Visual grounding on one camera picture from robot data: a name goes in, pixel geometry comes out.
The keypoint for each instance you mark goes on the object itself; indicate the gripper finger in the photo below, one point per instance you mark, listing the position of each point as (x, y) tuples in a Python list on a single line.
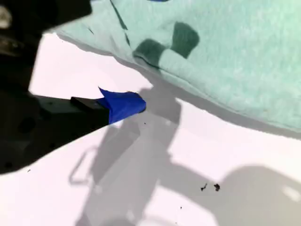
[(124, 106), (47, 11)]

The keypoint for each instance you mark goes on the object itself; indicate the pale green T-shirt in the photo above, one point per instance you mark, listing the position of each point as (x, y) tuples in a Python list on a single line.
[(235, 70)]

